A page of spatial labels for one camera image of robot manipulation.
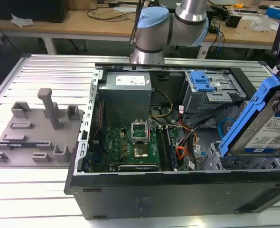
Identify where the hard disk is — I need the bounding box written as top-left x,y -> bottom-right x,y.
219,71 -> 280,159

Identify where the blue disk wire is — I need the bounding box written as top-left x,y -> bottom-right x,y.
217,118 -> 235,139

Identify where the silver disk bay cage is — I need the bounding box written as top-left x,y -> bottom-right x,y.
203,141 -> 280,171

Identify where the clear plastic bag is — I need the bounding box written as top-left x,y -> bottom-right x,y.
252,16 -> 280,32

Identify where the blue cardboard box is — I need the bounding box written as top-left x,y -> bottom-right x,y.
265,6 -> 280,19

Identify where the small black device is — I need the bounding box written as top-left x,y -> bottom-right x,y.
226,11 -> 242,27

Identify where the blue drive latch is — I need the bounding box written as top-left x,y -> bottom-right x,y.
189,71 -> 215,93

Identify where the silver optical drive cage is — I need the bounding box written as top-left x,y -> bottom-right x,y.
181,70 -> 247,115

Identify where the dark RAM stick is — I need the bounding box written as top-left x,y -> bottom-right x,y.
156,127 -> 171,171

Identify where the metal socket cover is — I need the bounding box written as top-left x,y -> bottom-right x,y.
130,120 -> 148,143

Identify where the gray power supply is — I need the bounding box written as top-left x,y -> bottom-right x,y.
98,72 -> 152,119

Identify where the CPU socket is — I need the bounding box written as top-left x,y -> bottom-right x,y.
133,146 -> 149,159

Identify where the black graphics card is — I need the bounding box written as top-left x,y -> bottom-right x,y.
117,164 -> 159,172

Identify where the green motherboard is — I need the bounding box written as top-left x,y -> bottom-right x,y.
86,125 -> 178,172

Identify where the black PC case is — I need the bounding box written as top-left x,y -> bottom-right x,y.
64,62 -> 280,220

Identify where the wooden desk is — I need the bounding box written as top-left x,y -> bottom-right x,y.
0,0 -> 280,57

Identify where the large black box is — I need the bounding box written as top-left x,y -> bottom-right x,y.
0,0 -> 68,23

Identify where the crumpled white plastic wrap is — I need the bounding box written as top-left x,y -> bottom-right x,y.
10,13 -> 34,27

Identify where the gray parts rack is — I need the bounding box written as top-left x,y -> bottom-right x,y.
0,87 -> 84,168

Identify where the green RAM stick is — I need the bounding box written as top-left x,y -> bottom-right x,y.
0,142 -> 50,148

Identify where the black cable bundle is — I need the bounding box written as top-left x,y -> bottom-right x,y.
177,99 -> 246,148

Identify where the yellow black power wire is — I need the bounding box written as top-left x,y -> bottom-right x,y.
151,87 -> 174,118

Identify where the orange red wire bundle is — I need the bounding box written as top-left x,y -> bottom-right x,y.
175,132 -> 201,160

